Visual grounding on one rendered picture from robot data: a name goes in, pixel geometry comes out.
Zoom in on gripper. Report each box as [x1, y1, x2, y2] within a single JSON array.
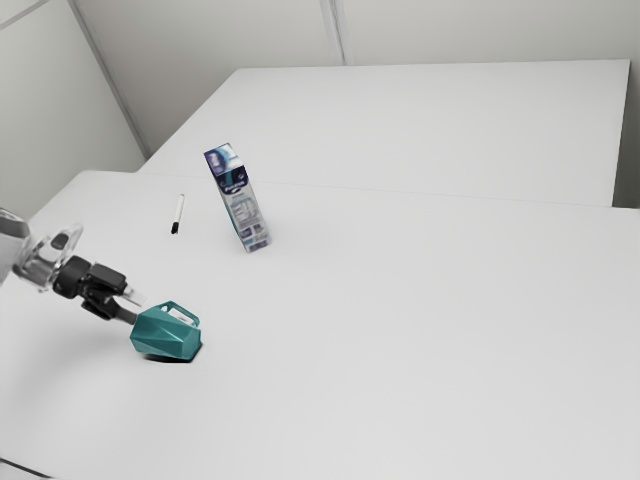
[[53, 255, 148, 327]]

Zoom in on teal faceted mug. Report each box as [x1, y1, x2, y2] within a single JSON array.
[[129, 300, 204, 363]]

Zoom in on white pen with black cap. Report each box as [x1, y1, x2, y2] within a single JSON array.
[[169, 192, 187, 236]]

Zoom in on blue and white carton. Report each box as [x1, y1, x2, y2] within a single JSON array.
[[202, 142, 274, 255]]

